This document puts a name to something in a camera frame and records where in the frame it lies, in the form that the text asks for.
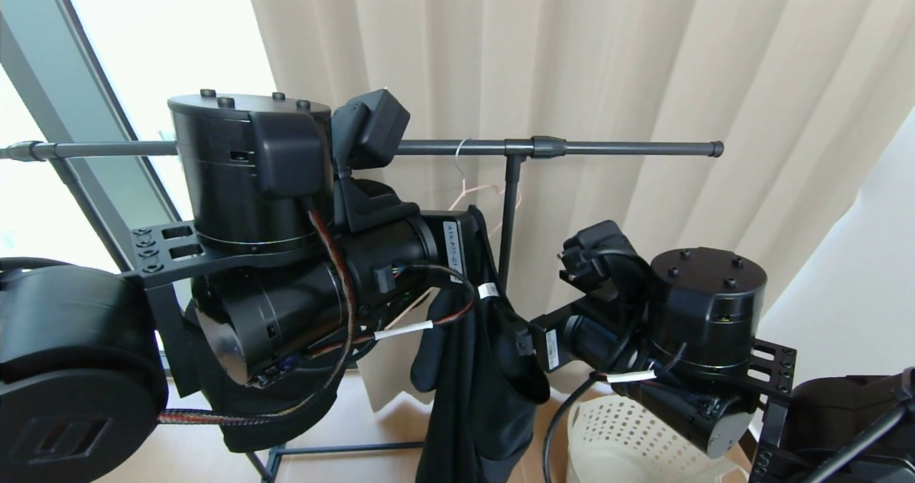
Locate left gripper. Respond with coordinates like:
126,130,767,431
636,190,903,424
193,208,495,389

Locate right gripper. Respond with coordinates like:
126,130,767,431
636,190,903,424
529,301,648,377

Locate black shorts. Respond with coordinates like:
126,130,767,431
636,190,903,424
182,297,344,455

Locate black garment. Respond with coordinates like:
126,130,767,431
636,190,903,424
411,211,551,483

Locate pink clothes hanger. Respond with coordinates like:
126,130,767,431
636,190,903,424
390,139,524,328

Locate white laundry basket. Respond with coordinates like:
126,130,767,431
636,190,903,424
567,396,750,483

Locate black clothes rack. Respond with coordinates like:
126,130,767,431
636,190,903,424
0,136,725,483

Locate beige curtain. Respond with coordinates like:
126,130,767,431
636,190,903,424
243,0,915,412

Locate window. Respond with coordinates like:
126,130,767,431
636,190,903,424
0,0,276,369

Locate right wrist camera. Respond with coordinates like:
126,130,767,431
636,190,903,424
558,220,648,302

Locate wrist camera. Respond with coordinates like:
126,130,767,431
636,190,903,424
331,89,422,234
558,220,648,302

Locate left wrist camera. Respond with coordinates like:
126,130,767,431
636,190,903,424
331,89,422,234

